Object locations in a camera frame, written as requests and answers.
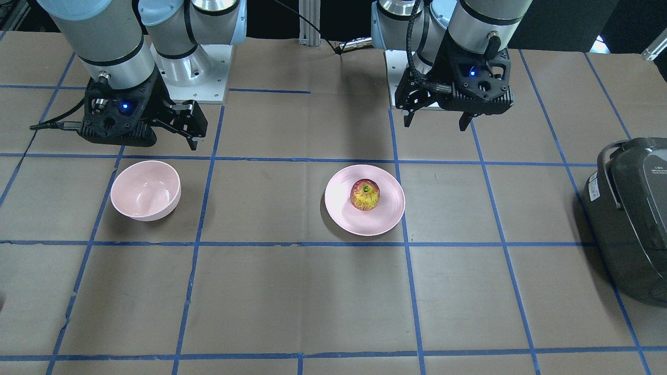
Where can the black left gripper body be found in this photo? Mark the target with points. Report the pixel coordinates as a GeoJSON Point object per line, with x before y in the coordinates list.
{"type": "Point", "coordinates": [441, 67]}

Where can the pink plate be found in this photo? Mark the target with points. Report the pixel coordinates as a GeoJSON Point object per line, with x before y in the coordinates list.
{"type": "Point", "coordinates": [382, 218]}

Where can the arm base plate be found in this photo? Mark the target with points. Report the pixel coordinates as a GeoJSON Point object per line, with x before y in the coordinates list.
{"type": "Point", "coordinates": [201, 76]}
{"type": "Point", "coordinates": [396, 63]}

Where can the dark grey rice cooker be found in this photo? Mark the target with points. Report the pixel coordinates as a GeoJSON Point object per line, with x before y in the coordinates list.
{"type": "Point", "coordinates": [625, 199]}

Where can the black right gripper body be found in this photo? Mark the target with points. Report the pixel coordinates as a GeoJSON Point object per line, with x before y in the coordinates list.
{"type": "Point", "coordinates": [151, 99]}

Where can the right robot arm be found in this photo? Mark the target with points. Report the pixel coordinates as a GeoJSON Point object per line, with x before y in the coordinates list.
{"type": "Point", "coordinates": [150, 63]}

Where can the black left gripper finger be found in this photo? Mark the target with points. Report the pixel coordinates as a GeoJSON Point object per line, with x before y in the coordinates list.
{"type": "Point", "coordinates": [408, 112]}
{"type": "Point", "coordinates": [465, 120]}

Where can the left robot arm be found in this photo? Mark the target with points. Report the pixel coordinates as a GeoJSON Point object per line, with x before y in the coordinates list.
{"type": "Point", "coordinates": [429, 27]}

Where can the pink bowl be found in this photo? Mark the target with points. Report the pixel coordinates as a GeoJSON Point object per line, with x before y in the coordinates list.
{"type": "Point", "coordinates": [146, 191]}

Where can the red yellow apple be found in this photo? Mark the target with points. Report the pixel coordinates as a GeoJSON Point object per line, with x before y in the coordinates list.
{"type": "Point", "coordinates": [365, 195]}

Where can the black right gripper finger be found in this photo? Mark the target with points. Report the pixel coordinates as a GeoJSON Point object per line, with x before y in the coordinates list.
{"type": "Point", "coordinates": [185, 119]}

